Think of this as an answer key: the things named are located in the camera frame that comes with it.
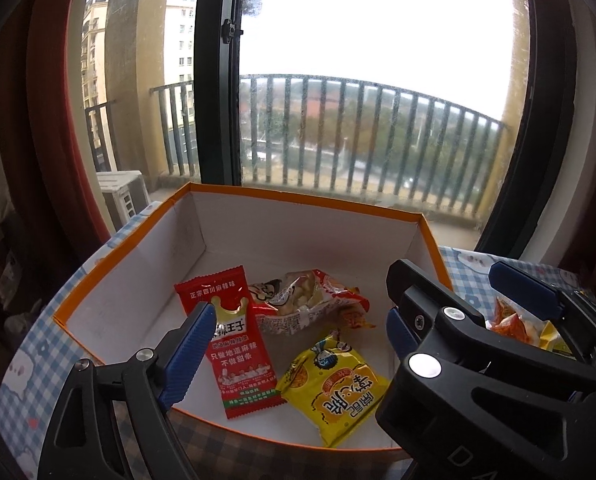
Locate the small yellow candy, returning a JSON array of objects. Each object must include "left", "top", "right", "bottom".
[{"left": 539, "top": 321, "right": 574, "bottom": 358}]

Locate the red sauce snack packet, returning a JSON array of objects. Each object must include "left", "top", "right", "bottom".
[{"left": 486, "top": 296, "right": 544, "bottom": 347}]

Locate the yellow noodle snack bag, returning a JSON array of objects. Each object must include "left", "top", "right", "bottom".
[{"left": 276, "top": 330, "right": 388, "bottom": 448}]

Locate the red spicy strip packet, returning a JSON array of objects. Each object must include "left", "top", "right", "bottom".
[{"left": 174, "top": 266, "right": 285, "bottom": 419}]

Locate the red clear biscuit bag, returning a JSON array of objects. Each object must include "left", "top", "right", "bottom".
[{"left": 248, "top": 269, "right": 375, "bottom": 336}]

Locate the blue checkered bear tablecloth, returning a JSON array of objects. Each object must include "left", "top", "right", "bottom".
[{"left": 0, "top": 199, "right": 582, "bottom": 480}]

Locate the orange cardboard box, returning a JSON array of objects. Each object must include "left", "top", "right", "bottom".
[{"left": 50, "top": 182, "right": 454, "bottom": 453}]

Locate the dark red left curtain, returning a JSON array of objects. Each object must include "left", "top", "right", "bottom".
[{"left": 0, "top": 0, "right": 109, "bottom": 285}]

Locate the white air conditioner unit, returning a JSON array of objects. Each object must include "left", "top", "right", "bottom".
[{"left": 96, "top": 170, "right": 150, "bottom": 231}]

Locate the balcony metal railing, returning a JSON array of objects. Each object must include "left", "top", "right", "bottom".
[{"left": 83, "top": 72, "right": 512, "bottom": 221}]

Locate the black window frame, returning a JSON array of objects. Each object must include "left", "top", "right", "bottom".
[{"left": 193, "top": 0, "right": 578, "bottom": 260}]

